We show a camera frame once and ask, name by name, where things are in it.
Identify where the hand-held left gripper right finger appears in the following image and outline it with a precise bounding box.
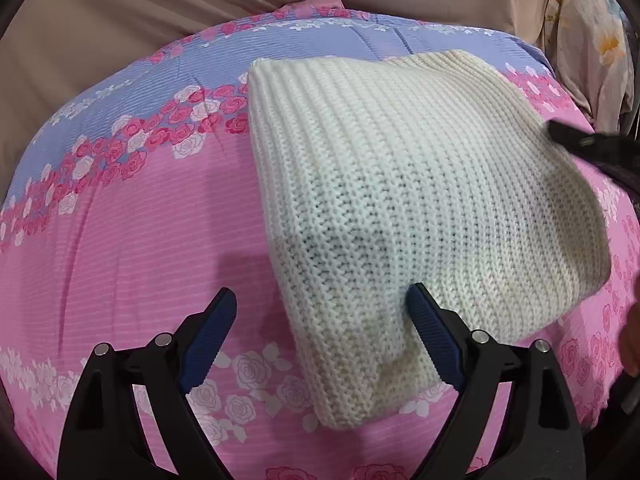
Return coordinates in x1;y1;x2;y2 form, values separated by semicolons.
405;282;584;480

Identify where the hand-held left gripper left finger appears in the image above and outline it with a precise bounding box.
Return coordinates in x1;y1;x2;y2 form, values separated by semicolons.
57;287;239;480

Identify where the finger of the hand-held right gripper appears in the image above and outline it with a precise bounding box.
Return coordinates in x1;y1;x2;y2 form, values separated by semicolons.
547;120;640;182

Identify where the white red black knit sweater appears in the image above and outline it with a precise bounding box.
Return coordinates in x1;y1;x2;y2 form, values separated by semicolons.
247;49;613;431

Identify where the pale floral hanging cloth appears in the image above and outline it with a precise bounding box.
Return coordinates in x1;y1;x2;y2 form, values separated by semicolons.
544;0;637;134

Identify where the pink floral blanket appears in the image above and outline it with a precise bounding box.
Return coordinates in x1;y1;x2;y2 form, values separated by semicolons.
0;0;640;480

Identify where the beige backdrop sheet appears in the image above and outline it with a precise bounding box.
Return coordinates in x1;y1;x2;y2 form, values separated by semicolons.
0;0;568;161

